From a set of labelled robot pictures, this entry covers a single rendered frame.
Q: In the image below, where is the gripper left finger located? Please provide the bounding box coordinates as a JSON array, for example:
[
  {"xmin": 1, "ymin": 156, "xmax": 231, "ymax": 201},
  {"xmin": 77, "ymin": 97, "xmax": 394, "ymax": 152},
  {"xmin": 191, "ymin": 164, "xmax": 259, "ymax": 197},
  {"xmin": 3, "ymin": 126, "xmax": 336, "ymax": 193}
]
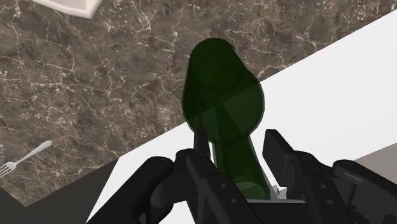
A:
[{"xmin": 87, "ymin": 127, "xmax": 263, "ymax": 224}]

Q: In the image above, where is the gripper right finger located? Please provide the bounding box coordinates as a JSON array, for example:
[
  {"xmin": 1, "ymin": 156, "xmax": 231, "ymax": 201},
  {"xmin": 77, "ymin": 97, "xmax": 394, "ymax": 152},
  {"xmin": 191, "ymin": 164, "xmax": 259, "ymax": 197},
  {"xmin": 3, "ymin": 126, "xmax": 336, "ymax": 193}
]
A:
[{"xmin": 262, "ymin": 129, "xmax": 397, "ymax": 224}]

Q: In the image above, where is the dark green glass bottle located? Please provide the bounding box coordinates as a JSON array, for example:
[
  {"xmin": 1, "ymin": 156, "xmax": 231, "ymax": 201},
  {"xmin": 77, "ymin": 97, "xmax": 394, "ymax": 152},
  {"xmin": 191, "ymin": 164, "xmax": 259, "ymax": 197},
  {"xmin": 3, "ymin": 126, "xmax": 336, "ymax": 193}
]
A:
[{"xmin": 181, "ymin": 38, "xmax": 270, "ymax": 201}]

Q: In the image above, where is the silver fork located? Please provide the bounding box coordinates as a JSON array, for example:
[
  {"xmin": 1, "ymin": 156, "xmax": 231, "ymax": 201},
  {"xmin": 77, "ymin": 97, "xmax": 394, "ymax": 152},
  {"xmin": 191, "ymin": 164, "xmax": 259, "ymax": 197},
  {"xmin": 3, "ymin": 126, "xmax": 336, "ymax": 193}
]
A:
[{"xmin": 0, "ymin": 140, "xmax": 53, "ymax": 178}]

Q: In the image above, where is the white square plate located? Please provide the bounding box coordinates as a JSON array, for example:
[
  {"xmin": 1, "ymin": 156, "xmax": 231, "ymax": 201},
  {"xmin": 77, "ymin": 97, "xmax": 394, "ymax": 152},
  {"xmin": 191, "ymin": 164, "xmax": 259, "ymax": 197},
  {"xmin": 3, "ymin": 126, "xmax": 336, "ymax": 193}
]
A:
[{"xmin": 32, "ymin": 0, "xmax": 103, "ymax": 18}]

